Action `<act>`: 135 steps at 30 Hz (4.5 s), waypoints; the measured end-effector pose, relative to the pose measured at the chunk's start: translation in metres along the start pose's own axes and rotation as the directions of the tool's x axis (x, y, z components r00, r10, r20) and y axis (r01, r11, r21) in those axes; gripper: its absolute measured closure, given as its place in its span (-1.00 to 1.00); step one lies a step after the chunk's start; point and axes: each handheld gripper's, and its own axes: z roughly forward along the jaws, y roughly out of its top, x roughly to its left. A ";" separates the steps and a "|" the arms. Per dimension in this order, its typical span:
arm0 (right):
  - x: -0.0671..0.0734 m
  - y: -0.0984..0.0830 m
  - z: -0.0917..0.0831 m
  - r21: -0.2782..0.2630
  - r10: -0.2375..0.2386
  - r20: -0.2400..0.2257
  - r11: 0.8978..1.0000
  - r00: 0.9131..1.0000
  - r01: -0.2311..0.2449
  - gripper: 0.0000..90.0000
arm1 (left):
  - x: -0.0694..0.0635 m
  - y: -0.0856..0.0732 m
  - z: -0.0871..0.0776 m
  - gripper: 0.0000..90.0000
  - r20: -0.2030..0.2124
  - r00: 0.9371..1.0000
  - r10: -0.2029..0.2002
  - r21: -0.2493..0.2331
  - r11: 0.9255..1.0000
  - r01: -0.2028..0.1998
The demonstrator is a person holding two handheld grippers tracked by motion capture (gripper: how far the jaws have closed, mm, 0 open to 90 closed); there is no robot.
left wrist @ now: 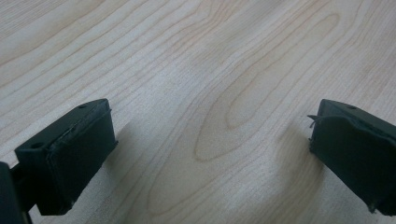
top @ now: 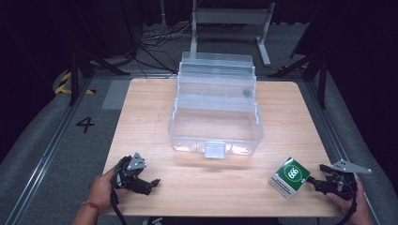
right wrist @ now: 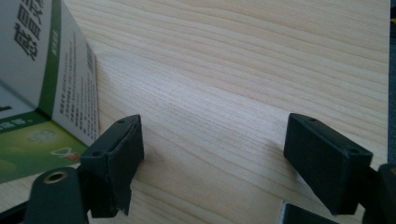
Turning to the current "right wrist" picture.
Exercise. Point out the green and white medicine box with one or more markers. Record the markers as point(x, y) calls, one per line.
point(28, 77)

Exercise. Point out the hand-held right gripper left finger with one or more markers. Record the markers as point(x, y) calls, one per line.
point(115, 155)

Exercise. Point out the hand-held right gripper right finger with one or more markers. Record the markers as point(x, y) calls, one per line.
point(327, 161)

